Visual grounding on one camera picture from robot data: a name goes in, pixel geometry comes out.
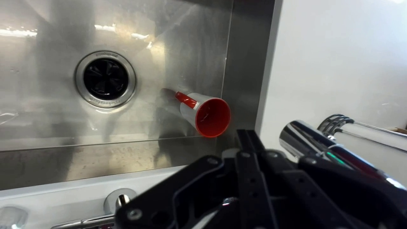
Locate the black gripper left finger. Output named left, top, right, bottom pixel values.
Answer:
left=115, top=129, right=277, bottom=229

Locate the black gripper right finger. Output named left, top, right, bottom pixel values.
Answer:
left=265, top=150, right=407, bottom=229

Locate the chrome tap nozzle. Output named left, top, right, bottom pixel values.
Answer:
left=280, top=120, right=406, bottom=189

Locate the white cup with red interior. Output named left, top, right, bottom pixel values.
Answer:
left=176, top=91, right=232, bottom=138

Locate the chrome sink button fixture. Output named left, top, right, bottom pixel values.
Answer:
left=104, top=188, right=137, bottom=213

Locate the round metal sink drain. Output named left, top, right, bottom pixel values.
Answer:
left=74, top=49, right=138, bottom=108

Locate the stainless steel sink basin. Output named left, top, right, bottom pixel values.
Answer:
left=0, top=0, right=283, bottom=189

